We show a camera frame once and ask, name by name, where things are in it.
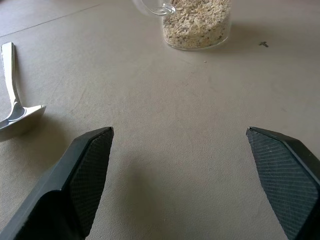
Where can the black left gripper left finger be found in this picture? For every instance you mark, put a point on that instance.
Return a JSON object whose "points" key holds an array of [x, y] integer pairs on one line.
{"points": [[75, 180]]}

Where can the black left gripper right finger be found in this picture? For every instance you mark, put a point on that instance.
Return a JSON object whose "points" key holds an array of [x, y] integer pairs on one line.
{"points": [[287, 180]]}

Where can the glass mug of oats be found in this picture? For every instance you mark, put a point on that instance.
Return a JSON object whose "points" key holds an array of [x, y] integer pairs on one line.
{"points": [[197, 25]]}

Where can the silver metal scoop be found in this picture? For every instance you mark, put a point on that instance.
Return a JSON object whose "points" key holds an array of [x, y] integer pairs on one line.
{"points": [[12, 100]]}

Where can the clear glass cup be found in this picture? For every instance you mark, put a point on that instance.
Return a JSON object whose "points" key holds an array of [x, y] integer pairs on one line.
{"points": [[157, 7]]}

